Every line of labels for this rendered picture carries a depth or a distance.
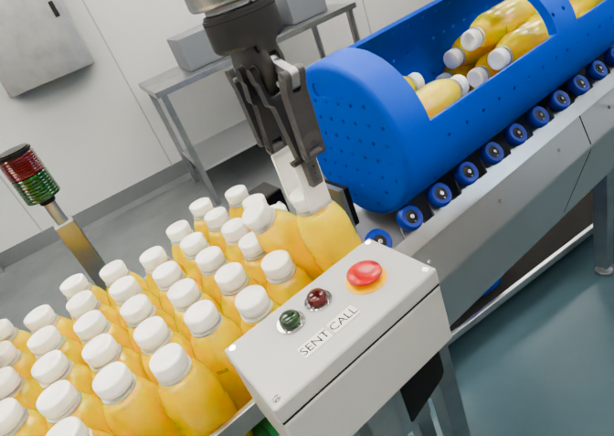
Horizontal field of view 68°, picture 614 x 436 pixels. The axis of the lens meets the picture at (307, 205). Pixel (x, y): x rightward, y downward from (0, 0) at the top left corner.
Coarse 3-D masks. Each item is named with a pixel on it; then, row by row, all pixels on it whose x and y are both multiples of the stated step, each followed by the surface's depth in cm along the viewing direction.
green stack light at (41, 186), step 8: (32, 176) 81; (40, 176) 82; (48, 176) 84; (16, 184) 81; (24, 184) 81; (32, 184) 81; (40, 184) 82; (48, 184) 84; (56, 184) 86; (24, 192) 82; (32, 192) 82; (40, 192) 83; (48, 192) 83; (56, 192) 85; (24, 200) 84; (32, 200) 83; (40, 200) 83
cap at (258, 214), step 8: (256, 200) 59; (248, 208) 60; (256, 208) 58; (264, 208) 58; (248, 216) 59; (256, 216) 57; (264, 216) 57; (248, 224) 58; (256, 224) 57; (264, 224) 58
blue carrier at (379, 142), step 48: (480, 0) 105; (528, 0) 81; (384, 48) 91; (432, 48) 102; (576, 48) 85; (336, 96) 72; (384, 96) 65; (480, 96) 72; (528, 96) 81; (336, 144) 80; (384, 144) 68; (432, 144) 69; (480, 144) 80; (384, 192) 76
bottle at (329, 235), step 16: (336, 208) 55; (304, 224) 55; (320, 224) 54; (336, 224) 54; (352, 224) 57; (304, 240) 56; (320, 240) 55; (336, 240) 55; (352, 240) 56; (320, 256) 56; (336, 256) 56
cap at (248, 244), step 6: (246, 234) 66; (252, 234) 65; (240, 240) 65; (246, 240) 64; (252, 240) 64; (240, 246) 63; (246, 246) 63; (252, 246) 62; (258, 246) 63; (246, 252) 63; (252, 252) 63; (258, 252) 63
